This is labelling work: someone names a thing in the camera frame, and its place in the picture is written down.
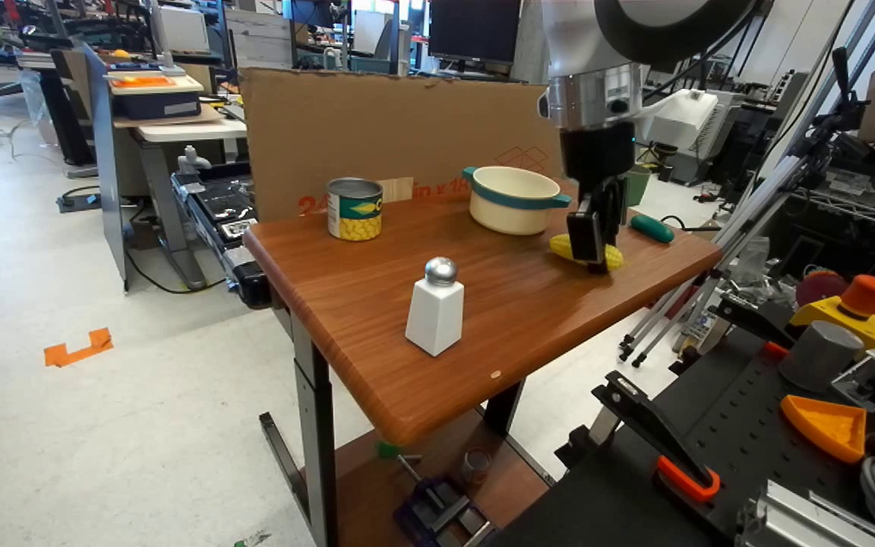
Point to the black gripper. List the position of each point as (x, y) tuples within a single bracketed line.
[(598, 155)]

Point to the yellow maize cob toy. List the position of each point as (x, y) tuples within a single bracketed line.
[(614, 259)]

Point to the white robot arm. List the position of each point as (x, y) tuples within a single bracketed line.
[(577, 49)]

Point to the green toy vegetable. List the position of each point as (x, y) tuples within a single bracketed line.
[(652, 229)]

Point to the white bowl teal rim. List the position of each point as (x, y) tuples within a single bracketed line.
[(509, 203)]

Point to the silver tripod legs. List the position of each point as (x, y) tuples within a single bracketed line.
[(722, 252)]

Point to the white salt shaker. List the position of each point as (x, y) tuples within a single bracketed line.
[(435, 309)]

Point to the black orange spring clamp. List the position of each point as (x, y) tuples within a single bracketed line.
[(652, 421), (773, 350)]

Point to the cardboard back panel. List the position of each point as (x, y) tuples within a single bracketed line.
[(397, 126)]

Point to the black perforated base board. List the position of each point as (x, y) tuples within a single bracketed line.
[(722, 426)]

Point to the black computer monitor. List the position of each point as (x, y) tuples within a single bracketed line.
[(471, 29)]

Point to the yellow label tin can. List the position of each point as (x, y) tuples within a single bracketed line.
[(356, 210)]

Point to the grey plastic block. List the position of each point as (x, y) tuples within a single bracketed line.
[(822, 355)]

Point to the brown wooden table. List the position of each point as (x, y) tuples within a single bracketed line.
[(356, 293)]

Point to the yellow emergency stop box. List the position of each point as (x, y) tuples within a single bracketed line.
[(850, 309)]

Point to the orange wedge piece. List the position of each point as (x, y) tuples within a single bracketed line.
[(828, 426)]

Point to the small green knob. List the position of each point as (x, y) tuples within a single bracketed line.
[(388, 450)]

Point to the aluminium extrusion bar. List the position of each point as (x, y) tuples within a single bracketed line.
[(811, 517)]

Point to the black equipment cart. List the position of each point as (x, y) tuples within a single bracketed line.
[(221, 222)]

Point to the white top office desk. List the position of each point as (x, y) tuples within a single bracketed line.
[(190, 128)]

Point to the grey desk divider panel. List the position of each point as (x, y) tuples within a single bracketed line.
[(105, 152)]

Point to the orange floor tape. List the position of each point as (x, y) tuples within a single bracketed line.
[(76, 350)]

